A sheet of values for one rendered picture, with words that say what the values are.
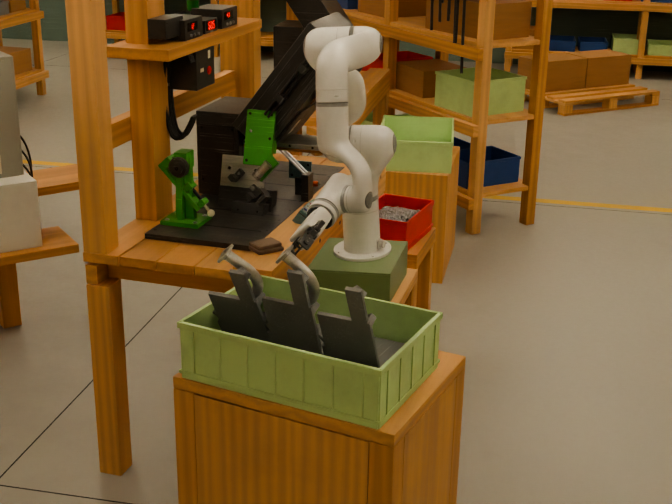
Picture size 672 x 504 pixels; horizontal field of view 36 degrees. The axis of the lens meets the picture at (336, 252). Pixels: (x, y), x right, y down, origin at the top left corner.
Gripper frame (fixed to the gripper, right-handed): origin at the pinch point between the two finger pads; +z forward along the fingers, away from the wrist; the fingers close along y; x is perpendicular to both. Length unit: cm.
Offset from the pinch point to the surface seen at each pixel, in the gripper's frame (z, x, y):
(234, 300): 8.5, -2.3, -22.3
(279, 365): 21.6, 16.3, -13.5
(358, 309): 8.8, 20.3, 9.6
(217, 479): 36, 29, -55
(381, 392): 21.7, 37.6, 6.3
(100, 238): -27, -42, -92
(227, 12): -134, -65, -73
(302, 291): 7.5, 7.8, -1.3
